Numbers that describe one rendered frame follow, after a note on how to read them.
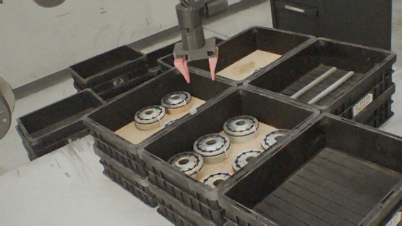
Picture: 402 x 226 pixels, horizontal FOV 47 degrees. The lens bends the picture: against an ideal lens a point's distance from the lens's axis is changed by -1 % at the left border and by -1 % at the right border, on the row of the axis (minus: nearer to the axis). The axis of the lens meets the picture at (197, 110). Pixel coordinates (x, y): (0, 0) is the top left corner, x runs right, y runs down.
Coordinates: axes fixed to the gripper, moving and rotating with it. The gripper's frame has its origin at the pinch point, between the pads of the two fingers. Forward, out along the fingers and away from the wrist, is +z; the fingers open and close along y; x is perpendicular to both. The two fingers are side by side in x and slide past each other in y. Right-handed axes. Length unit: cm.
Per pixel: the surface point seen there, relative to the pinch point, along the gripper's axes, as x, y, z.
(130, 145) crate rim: 7.5, 20.5, 13.6
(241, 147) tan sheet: -0.6, -7.7, 23.3
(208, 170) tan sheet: 8.4, 1.4, 23.4
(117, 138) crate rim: 3.1, 25.1, 13.6
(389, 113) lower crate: -26, -56, 34
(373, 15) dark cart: -168, -87, 54
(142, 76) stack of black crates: -132, 52, 58
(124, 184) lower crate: -2.9, 29.7, 34.3
